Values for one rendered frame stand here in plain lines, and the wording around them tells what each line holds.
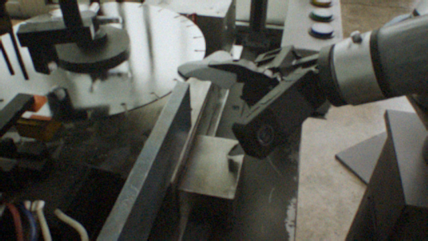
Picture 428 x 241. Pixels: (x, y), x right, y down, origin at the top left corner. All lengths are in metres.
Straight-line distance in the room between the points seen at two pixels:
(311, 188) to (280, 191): 1.02
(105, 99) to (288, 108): 0.22
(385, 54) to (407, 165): 0.37
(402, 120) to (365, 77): 0.43
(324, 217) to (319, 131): 0.51
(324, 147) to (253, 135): 1.45
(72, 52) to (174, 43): 0.15
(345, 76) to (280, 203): 0.27
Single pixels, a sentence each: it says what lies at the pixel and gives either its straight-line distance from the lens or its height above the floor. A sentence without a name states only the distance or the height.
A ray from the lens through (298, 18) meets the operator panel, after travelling 0.80.
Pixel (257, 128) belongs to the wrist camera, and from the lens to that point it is 0.39.
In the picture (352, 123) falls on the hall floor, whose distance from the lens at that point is 2.01.
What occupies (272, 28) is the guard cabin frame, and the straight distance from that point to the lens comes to 0.99.
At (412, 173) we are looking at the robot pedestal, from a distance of 0.73.
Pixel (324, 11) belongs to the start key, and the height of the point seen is 0.91.
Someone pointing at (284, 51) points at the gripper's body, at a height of 0.99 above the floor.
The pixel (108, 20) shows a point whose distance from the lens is 0.56.
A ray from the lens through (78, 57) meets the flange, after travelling 0.56.
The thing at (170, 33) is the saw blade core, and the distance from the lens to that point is 0.61.
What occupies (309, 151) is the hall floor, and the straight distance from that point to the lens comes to 1.79.
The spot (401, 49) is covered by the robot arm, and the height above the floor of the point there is 1.05.
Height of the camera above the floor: 1.23
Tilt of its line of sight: 41 degrees down
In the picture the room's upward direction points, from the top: straight up
